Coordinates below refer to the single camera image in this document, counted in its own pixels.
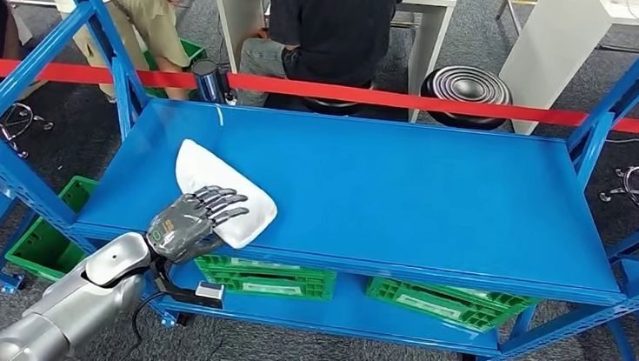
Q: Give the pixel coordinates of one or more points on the open empty green crate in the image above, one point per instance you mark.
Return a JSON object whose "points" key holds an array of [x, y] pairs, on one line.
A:
{"points": [[42, 247]]}

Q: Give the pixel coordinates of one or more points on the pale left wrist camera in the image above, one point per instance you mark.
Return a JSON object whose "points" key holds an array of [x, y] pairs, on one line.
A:
{"points": [[210, 291]]}

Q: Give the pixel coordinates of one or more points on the black round ringed stool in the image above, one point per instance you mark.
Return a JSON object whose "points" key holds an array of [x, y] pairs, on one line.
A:
{"points": [[466, 85]]}

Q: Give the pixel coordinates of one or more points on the red barrier belt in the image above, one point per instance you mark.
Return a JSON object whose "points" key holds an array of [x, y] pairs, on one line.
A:
{"points": [[361, 95]]}

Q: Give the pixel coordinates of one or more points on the black camera bracket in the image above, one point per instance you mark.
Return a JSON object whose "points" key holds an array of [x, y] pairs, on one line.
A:
{"points": [[171, 292]]}

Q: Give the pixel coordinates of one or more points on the black chrome barrier post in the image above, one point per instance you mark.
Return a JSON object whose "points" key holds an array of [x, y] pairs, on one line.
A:
{"points": [[207, 79]]}

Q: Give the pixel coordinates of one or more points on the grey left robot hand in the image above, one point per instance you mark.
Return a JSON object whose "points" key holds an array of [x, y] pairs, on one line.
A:
{"points": [[182, 231]]}

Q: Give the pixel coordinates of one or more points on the white curved plastic part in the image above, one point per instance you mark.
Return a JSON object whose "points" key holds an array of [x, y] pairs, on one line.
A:
{"points": [[205, 169]]}

